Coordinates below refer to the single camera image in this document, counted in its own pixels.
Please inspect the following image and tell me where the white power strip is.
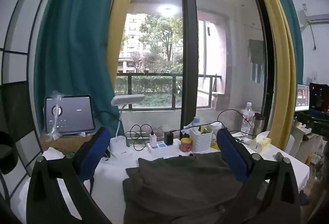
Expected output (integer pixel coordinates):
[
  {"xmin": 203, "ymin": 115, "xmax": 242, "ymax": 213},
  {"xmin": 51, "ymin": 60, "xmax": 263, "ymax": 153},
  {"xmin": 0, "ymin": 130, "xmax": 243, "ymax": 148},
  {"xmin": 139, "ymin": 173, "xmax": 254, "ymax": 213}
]
[{"xmin": 147, "ymin": 139, "xmax": 182, "ymax": 156}]

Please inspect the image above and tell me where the black balcony railing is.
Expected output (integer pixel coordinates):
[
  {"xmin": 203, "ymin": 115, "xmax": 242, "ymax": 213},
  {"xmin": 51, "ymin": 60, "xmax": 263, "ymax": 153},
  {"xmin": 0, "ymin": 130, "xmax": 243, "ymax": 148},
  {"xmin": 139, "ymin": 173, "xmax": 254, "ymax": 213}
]
[{"xmin": 116, "ymin": 73, "xmax": 224, "ymax": 111}]

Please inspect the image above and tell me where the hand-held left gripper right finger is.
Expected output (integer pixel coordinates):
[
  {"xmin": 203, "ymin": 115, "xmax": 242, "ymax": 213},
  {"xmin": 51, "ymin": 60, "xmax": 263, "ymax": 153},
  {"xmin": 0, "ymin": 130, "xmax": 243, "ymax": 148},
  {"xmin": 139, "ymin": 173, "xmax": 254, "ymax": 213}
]
[{"xmin": 216, "ymin": 128, "xmax": 301, "ymax": 224}]

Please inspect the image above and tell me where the dark olive garment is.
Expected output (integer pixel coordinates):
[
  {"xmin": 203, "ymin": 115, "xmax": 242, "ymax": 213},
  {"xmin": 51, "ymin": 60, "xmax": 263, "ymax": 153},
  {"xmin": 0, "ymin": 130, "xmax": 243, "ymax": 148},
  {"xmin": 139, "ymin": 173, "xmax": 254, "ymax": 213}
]
[{"xmin": 123, "ymin": 154, "xmax": 247, "ymax": 224}]

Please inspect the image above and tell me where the black window frame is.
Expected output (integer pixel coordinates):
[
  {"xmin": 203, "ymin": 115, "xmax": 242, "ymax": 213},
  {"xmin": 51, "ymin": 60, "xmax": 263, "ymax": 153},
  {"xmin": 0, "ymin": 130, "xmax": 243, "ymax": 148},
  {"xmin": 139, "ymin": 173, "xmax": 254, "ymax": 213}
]
[{"xmin": 110, "ymin": 0, "xmax": 275, "ymax": 127}]

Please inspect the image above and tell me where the clear jar with yellow pieces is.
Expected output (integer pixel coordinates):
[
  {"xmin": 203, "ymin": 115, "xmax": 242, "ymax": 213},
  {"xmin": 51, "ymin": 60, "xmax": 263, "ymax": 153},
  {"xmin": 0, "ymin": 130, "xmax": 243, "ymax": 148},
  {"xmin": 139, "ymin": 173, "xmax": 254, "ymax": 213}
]
[{"xmin": 209, "ymin": 123, "xmax": 222, "ymax": 147}]

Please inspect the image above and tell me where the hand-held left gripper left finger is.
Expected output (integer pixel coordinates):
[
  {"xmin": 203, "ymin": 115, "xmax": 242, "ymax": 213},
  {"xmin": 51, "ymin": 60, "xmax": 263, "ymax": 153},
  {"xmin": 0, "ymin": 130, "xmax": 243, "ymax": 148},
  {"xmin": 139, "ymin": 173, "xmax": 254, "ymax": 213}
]
[{"xmin": 26, "ymin": 126, "xmax": 111, "ymax": 224}]

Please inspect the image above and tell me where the clear water bottle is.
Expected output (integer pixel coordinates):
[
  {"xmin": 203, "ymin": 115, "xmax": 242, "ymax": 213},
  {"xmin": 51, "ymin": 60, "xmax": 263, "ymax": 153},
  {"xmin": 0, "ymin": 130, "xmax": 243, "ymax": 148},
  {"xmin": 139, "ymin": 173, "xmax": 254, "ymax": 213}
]
[{"xmin": 241, "ymin": 102, "xmax": 255, "ymax": 135}]

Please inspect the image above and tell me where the yellow tissue box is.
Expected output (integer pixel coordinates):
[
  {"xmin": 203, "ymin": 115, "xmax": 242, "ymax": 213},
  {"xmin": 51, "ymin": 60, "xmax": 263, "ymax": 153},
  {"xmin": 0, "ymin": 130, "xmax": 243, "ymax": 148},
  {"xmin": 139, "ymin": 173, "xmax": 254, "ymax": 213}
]
[{"xmin": 250, "ymin": 131, "xmax": 272, "ymax": 153}]

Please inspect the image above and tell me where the black round object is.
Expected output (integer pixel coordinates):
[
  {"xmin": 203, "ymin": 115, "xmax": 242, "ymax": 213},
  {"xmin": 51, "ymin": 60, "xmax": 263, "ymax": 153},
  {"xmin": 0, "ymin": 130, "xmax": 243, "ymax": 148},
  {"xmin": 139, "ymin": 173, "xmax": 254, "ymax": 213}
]
[{"xmin": 0, "ymin": 132, "xmax": 19, "ymax": 176}]

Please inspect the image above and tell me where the red can yellow lid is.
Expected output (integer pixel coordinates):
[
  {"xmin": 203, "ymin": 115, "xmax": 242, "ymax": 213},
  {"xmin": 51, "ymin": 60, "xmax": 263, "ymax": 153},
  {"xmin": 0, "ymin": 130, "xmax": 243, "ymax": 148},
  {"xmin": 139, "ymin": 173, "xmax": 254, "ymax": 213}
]
[{"xmin": 180, "ymin": 138, "xmax": 193, "ymax": 153}]

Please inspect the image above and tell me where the white air conditioner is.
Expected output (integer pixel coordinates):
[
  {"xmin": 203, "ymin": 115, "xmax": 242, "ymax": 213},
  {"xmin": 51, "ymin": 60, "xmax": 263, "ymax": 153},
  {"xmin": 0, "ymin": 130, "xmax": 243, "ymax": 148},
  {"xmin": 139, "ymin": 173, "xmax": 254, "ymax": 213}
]
[{"xmin": 306, "ymin": 14, "xmax": 329, "ymax": 25}]

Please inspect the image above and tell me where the white side cabinet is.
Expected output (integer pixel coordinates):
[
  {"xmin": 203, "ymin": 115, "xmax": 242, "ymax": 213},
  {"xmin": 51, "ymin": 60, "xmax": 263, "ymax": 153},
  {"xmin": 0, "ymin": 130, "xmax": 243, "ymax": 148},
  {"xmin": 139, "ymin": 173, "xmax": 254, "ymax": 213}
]
[{"xmin": 292, "ymin": 124, "xmax": 312, "ymax": 163}]

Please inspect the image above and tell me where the steel thermos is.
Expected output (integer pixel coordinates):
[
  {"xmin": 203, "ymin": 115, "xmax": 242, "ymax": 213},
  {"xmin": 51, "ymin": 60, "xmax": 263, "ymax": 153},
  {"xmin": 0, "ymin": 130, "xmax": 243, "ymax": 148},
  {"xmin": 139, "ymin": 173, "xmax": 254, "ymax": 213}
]
[{"xmin": 253, "ymin": 113, "xmax": 266, "ymax": 136}]

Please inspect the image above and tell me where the white desk lamp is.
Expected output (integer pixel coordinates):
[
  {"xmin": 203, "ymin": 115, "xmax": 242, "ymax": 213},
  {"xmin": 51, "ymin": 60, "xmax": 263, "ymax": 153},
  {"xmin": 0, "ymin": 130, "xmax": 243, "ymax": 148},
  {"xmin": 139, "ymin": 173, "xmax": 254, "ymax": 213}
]
[{"xmin": 110, "ymin": 94, "xmax": 146, "ymax": 158}]

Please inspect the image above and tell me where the teal curtain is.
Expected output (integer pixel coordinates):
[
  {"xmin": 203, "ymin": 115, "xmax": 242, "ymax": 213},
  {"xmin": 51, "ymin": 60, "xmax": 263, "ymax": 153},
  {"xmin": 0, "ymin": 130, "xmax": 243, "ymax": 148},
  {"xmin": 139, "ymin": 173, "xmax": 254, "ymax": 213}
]
[
  {"xmin": 257, "ymin": 0, "xmax": 305, "ymax": 81},
  {"xmin": 33, "ymin": 0, "xmax": 126, "ymax": 134}
]

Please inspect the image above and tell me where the tablet with dark screen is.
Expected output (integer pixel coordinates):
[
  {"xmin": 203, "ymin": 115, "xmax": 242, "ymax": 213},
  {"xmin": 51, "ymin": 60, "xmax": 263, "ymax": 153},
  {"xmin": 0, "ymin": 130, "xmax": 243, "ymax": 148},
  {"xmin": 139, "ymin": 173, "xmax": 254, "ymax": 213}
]
[{"xmin": 44, "ymin": 95, "xmax": 96, "ymax": 135}]

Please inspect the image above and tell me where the clear plastic wrapper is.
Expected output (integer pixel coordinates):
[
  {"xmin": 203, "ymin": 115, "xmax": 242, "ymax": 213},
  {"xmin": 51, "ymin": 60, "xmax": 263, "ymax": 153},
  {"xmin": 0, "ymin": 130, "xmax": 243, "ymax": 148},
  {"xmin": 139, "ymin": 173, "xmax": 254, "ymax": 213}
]
[{"xmin": 47, "ymin": 91, "xmax": 63, "ymax": 141}]

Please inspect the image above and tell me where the white crumpled paper towel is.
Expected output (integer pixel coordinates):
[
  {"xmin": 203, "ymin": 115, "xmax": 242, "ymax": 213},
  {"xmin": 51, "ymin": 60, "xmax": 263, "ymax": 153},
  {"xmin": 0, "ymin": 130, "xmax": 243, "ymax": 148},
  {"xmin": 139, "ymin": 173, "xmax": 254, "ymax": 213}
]
[{"xmin": 42, "ymin": 147, "xmax": 66, "ymax": 161}]

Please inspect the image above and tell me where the yellow curtain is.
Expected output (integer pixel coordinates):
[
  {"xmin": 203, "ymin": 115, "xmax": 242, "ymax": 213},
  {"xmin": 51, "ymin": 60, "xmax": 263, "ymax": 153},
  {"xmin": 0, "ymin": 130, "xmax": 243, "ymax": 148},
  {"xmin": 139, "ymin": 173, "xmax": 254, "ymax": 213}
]
[
  {"xmin": 243, "ymin": 0, "xmax": 297, "ymax": 150},
  {"xmin": 105, "ymin": 0, "xmax": 146, "ymax": 78}
]

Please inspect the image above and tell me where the black cable of white charger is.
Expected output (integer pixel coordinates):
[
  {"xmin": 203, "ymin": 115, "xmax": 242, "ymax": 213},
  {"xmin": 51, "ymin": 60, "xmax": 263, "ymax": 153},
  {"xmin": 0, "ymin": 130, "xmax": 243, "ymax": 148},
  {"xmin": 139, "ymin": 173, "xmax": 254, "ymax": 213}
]
[{"xmin": 130, "ymin": 124, "xmax": 155, "ymax": 151}]

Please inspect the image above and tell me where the light blue packet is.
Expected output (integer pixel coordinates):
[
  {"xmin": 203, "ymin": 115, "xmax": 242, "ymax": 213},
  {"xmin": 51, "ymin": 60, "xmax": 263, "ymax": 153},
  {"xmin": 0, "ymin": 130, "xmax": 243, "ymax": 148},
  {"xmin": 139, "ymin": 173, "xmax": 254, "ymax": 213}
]
[{"xmin": 181, "ymin": 117, "xmax": 201, "ymax": 133}]

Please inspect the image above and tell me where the computer monitor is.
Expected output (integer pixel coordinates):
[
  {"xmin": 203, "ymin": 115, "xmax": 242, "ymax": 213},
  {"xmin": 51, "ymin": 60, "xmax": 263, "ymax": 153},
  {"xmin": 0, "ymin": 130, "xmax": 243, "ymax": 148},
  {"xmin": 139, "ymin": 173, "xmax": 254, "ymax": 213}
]
[{"xmin": 295, "ymin": 84, "xmax": 310, "ymax": 112}]

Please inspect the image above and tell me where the white perforated plastic basket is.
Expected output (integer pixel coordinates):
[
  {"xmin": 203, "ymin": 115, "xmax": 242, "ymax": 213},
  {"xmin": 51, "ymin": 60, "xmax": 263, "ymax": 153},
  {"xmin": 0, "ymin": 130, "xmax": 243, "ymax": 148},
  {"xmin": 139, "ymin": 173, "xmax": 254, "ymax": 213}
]
[{"xmin": 190, "ymin": 128, "xmax": 214, "ymax": 153}]

